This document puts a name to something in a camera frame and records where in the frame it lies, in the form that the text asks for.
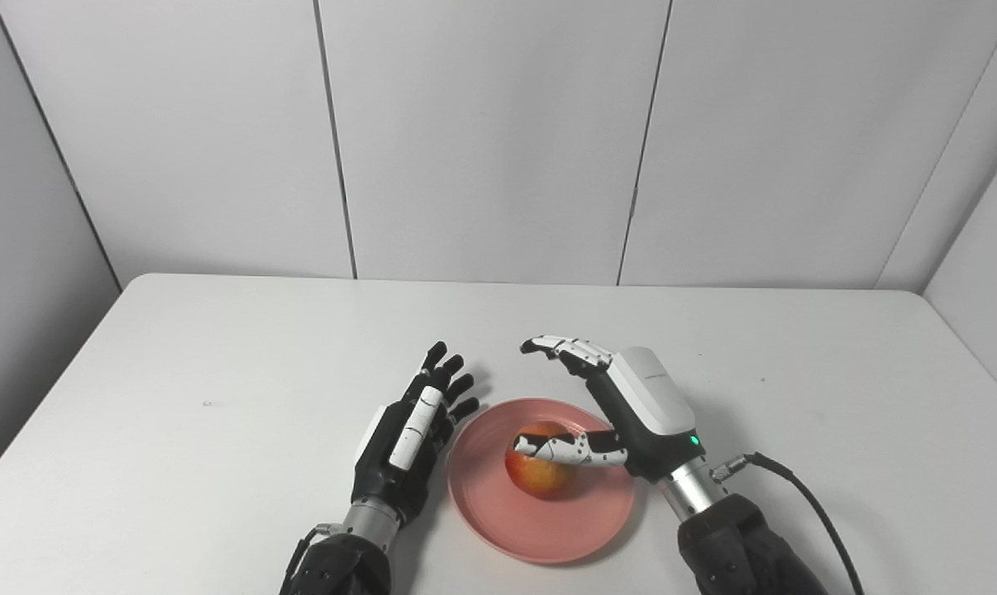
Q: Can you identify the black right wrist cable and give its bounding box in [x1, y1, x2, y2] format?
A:
[711, 452, 867, 595]

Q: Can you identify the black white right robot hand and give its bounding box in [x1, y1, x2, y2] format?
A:
[520, 335, 704, 484]

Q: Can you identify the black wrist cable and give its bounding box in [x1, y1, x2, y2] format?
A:
[711, 452, 867, 595]
[282, 523, 344, 581]

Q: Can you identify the red orange pomegranate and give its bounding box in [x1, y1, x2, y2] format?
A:
[505, 421, 586, 501]

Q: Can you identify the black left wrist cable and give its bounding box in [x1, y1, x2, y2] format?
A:
[282, 523, 344, 581]

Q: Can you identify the pink round plate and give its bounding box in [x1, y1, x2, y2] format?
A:
[447, 398, 637, 565]

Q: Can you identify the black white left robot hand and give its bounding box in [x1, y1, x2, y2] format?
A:
[351, 341, 481, 526]

